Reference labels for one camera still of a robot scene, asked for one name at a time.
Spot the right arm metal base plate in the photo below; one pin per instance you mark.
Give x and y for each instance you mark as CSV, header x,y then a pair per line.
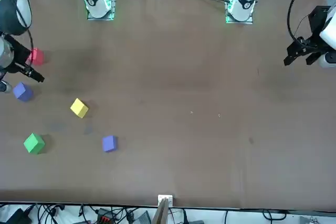
x,y
111,6

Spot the yellow cube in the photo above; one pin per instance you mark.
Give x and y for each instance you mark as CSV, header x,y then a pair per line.
x,y
78,108

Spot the white table edge bracket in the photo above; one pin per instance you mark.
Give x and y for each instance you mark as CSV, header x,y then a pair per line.
x,y
165,198

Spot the purple cube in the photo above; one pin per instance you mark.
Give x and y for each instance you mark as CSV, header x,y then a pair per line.
x,y
109,143
23,91

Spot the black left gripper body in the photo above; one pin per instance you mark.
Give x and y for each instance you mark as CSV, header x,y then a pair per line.
x,y
318,22

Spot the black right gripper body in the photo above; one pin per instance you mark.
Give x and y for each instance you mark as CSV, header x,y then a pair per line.
x,y
21,54

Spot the camera mount post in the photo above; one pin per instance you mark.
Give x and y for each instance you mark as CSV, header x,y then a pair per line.
x,y
162,213

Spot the grey flat device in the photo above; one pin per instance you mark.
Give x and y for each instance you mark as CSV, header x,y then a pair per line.
x,y
143,218

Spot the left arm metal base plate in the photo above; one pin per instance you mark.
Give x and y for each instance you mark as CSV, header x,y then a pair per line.
x,y
228,18

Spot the red cube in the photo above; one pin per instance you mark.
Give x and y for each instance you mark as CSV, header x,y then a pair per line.
x,y
38,56

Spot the black power adapter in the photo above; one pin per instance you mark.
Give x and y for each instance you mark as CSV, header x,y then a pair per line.
x,y
19,216

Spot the green cube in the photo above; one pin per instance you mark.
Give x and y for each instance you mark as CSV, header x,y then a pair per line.
x,y
34,143

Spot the red and black device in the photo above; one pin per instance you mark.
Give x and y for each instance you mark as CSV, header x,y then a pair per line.
x,y
105,218

